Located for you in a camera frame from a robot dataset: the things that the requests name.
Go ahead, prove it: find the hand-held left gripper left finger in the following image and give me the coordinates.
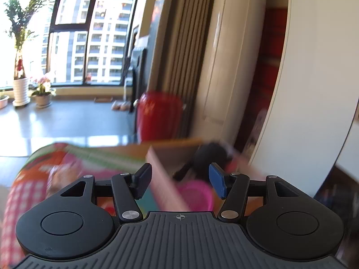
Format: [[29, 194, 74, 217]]
[[60, 163, 153, 222]]

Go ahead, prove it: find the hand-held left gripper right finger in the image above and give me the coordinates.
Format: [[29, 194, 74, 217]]
[[209, 163, 300, 224]]

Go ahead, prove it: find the pink cardboard box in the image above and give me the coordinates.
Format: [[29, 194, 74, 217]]
[[144, 137, 254, 212]]

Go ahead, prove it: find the pink plastic basket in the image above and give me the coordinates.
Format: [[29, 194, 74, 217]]
[[176, 180, 214, 212]]

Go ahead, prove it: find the black plush toy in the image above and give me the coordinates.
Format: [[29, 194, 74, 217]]
[[172, 142, 234, 182]]

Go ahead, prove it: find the red pot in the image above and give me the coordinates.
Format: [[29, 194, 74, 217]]
[[134, 90, 186, 144]]

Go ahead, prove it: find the colourful play mat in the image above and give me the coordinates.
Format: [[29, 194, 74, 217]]
[[0, 142, 162, 265]]

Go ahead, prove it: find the pair of slippers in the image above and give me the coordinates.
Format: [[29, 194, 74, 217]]
[[112, 101, 132, 111]]

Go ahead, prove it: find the white standing air conditioner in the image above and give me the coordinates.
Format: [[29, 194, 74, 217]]
[[191, 0, 291, 159]]

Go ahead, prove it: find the beige curtain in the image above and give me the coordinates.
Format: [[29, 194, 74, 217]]
[[165, 0, 219, 142]]

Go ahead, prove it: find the potted pink orchid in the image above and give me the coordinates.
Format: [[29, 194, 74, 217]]
[[28, 73, 57, 108]]

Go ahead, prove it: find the white door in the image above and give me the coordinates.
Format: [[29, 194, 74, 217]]
[[248, 0, 359, 199]]

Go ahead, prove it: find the black framed window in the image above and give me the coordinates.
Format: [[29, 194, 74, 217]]
[[39, 0, 171, 88]]

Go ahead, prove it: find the tall potted palm plant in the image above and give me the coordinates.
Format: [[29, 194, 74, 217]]
[[3, 0, 61, 107]]

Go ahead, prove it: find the red wooden door frame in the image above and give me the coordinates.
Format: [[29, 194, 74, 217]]
[[243, 8, 289, 153]]

